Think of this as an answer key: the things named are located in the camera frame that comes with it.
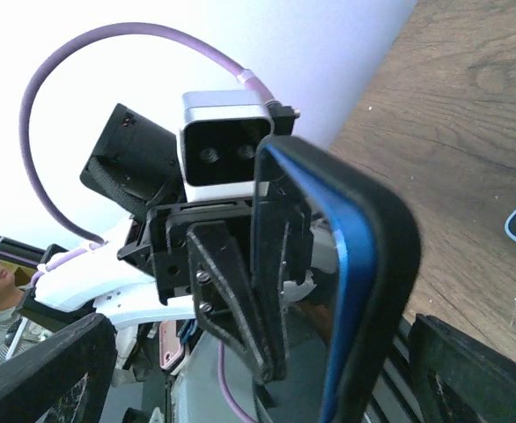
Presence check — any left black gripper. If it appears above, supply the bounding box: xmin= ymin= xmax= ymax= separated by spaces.
xmin=117 ymin=175 xmax=315 ymax=383

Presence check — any black phone blue edge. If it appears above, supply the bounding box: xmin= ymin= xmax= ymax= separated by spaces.
xmin=256 ymin=137 xmax=378 ymax=422

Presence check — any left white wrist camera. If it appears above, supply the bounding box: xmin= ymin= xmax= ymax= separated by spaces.
xmin=177 ymin=90 xmax=274 ymax=203

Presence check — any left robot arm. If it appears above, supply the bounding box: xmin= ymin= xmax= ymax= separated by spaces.
xmin=35 ymin=101 xmax=337 ymax=384

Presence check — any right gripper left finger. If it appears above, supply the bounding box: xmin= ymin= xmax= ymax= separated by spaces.
xmin=0 ymin=313 xmax=116 ymax=422

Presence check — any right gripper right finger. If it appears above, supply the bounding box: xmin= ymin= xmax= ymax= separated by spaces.
xmin=409 ymin=314 xmax=516 ymax=422

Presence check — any black phone case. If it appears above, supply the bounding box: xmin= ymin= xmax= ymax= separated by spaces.
xmin=252 ymin=135 xmax=421 ymax=422

